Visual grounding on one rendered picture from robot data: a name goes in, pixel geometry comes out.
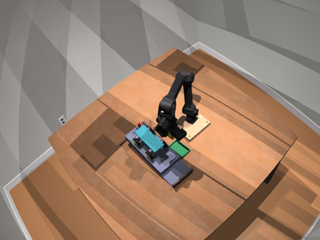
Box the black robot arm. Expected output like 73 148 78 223
155 70 199 138

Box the yellow wheel chock with orange handle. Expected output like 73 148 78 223
168 132 175 140

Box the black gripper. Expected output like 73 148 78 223
156 116 187 141

